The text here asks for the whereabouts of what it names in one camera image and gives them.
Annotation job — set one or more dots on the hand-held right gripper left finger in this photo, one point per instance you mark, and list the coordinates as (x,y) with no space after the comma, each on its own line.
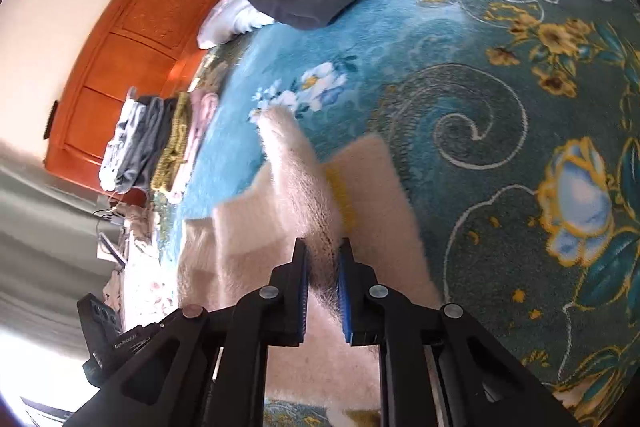
(301,297)

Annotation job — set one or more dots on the wooden headboard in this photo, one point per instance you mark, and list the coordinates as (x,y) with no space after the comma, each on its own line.
(125,72)

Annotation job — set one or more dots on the cream fuzzy sweater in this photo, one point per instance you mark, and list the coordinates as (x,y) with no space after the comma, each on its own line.
(250,232)

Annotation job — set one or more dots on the teal floral bed blanket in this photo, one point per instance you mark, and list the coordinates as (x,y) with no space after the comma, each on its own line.
(450,82)

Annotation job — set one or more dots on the pink floral cloth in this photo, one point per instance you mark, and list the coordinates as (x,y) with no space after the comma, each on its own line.
(145,292)

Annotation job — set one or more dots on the grey curtain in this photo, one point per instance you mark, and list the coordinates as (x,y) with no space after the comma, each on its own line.
(40,232)

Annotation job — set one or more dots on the stack of folded clothes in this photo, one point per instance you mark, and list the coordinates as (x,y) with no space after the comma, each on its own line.
(150,142)

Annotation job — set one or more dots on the charger plug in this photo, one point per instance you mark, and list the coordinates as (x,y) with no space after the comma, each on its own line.
(111,219)

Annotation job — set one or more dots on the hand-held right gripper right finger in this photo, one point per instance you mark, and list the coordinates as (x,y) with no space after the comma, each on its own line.
(345,297)

